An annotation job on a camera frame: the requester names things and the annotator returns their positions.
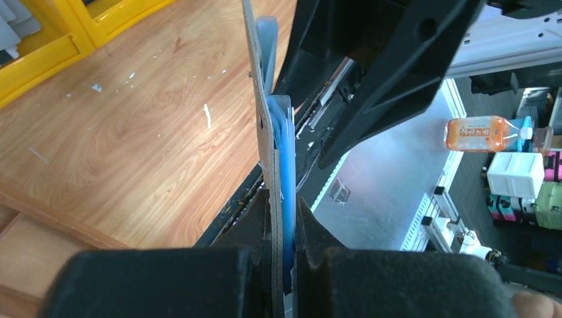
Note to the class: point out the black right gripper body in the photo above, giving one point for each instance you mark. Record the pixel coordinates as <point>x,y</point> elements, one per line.
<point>401,50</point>

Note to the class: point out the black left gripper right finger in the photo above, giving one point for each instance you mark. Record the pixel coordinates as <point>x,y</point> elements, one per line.
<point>332,280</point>

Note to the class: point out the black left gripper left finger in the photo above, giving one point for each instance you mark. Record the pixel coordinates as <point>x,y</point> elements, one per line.
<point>230,278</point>

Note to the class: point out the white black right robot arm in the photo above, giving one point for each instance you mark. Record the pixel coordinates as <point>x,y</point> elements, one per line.
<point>505,36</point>

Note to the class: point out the yellow bin with black cards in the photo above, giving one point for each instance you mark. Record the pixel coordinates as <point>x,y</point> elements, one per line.
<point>103,20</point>

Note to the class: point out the yellow bin with silver cards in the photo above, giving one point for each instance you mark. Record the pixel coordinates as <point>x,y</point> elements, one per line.
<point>61,42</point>

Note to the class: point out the silver VIP card stack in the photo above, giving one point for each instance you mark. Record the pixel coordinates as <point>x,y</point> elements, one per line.
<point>17,23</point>

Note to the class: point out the orange drink bottle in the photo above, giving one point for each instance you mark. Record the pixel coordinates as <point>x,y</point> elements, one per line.
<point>484,134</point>

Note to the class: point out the white storage box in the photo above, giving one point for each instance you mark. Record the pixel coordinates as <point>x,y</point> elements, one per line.
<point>516,174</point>

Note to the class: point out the wooden compartment tray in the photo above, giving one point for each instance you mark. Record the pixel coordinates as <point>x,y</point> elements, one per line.
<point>36,241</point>

